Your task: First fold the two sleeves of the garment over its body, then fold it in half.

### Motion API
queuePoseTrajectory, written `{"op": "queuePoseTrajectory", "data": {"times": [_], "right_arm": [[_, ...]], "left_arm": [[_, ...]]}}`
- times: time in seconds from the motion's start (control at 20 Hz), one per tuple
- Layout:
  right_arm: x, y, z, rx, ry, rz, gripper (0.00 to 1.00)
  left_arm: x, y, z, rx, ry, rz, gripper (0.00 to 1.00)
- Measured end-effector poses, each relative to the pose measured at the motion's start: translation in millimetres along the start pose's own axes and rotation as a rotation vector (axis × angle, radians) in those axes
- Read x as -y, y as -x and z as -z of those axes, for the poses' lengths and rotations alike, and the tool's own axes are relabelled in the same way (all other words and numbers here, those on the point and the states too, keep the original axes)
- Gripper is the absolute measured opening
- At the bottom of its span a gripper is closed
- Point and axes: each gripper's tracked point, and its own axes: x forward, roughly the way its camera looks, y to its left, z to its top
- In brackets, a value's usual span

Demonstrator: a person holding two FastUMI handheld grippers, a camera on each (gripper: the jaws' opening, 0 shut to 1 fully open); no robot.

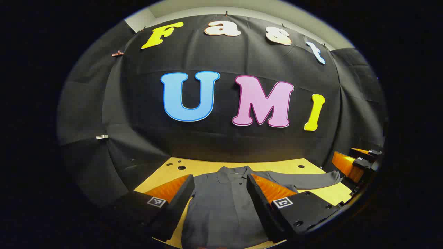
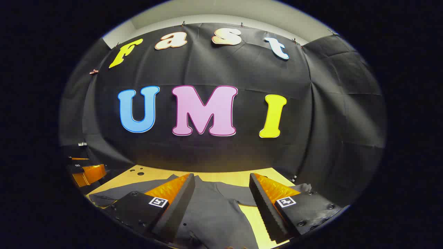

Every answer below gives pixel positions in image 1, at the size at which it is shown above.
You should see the black backdrop cloth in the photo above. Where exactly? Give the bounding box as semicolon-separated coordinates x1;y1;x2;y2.
57;14;386;208

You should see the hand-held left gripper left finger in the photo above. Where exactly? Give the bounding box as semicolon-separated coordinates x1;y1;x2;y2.
111;174;195;242

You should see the grey collared shirt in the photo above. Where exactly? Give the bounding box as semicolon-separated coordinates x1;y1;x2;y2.
181;165;341;249

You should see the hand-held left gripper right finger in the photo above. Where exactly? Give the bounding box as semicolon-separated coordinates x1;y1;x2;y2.
246;173;341;243

